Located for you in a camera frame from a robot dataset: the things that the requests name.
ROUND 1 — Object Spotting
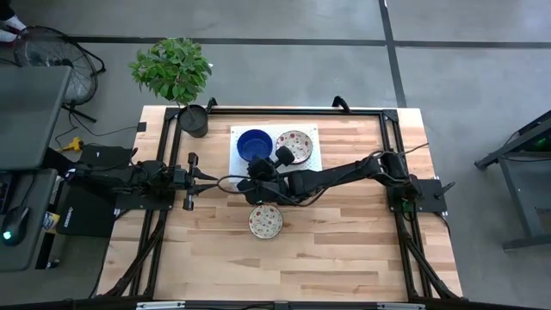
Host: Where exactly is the yellow plug connector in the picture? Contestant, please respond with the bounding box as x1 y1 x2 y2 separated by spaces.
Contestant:
54 136 84 154

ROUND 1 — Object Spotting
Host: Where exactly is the black electronics box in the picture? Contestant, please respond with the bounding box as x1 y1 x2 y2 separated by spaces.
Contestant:
78 143 135 170

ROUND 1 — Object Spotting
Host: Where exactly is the grey desk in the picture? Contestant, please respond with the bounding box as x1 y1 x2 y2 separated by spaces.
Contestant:
0 65 73 172

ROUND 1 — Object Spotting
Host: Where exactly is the black plant pot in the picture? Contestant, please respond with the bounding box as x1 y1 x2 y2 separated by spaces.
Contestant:
177 103 210 140

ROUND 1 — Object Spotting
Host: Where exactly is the black looped cable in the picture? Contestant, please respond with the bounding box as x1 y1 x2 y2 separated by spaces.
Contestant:
216 173 259 195

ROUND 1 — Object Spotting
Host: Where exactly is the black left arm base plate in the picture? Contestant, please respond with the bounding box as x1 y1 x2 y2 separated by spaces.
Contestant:
114 189 176 212

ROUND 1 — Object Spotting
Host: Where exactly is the dark blue mini bowl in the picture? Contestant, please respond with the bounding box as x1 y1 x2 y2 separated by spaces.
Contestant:
236 128 275 164

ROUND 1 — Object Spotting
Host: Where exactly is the black aluminium table frame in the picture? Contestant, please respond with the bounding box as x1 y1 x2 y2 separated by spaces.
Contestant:
96 96 465 302

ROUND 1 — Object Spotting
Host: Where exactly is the black wire floor fan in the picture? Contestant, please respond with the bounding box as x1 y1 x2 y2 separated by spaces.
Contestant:
14 24 107 124

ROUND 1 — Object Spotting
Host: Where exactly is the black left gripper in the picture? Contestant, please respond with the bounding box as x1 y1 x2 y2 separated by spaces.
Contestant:
171 152 219 212

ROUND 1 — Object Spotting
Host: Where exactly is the green leafy potted tree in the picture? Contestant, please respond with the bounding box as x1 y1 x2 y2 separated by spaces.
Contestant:
128 37 214 107

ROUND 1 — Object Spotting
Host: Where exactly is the silver metal bracket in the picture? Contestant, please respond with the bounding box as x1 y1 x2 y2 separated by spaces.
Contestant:
136 301 187 310
376 302 426 310

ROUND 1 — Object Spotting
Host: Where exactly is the green floral-lined mini bowl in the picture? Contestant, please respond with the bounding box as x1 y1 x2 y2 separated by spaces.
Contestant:
248 204 284 240
275 129 314 165

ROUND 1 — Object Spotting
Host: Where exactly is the white perforated metal shelf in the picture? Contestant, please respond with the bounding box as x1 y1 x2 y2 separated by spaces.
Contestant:
228 123 324 185

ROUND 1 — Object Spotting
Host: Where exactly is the black logo pad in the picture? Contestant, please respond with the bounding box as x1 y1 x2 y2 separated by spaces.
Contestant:
55 194 118 239

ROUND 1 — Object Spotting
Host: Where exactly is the dark grey side table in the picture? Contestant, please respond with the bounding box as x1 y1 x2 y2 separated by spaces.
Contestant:
0 167 59 273

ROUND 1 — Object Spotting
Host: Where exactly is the person's shoe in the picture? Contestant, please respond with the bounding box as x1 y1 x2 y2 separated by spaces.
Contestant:
0 15 28 44

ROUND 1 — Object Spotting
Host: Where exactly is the black computer mouse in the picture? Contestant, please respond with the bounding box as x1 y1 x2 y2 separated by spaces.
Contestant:
0 205 31 247

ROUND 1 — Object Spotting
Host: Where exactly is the dark metal workbench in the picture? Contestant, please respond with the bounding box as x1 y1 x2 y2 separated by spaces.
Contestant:
474 109 551 252

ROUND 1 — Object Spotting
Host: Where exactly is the yellow blue packet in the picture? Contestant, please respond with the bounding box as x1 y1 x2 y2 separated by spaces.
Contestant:
41 210 61 234

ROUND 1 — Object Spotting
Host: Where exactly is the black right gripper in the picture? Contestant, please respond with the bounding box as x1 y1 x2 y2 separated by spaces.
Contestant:
236 146 296 206

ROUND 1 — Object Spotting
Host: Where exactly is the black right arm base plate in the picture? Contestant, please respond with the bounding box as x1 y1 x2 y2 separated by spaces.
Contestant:
386 177 449 214

